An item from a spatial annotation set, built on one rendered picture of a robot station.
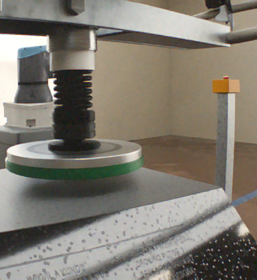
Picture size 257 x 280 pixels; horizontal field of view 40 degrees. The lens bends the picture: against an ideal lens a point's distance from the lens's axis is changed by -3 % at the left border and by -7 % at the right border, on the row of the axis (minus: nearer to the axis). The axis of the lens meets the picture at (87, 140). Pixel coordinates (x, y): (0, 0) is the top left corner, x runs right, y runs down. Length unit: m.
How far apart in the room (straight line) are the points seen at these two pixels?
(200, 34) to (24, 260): 0.58
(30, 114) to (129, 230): 1.21
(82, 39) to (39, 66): 1.16
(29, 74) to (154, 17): 1.11
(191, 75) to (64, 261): 7.96
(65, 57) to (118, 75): 6.86
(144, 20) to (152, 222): 0.34
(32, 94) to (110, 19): 1.17
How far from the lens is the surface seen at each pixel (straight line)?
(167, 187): 0.56
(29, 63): 1.69
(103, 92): 7.11
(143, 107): 7.92
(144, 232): 0.45
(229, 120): 2.23
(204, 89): 8.09
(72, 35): 0.54
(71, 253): 0.40
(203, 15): 1.33
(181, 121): 8.47
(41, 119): 1.63
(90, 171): 0.48
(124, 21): 0.58
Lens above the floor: 1.00
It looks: 7 degrees down
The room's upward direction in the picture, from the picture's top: 1 degrees counter-clockwise
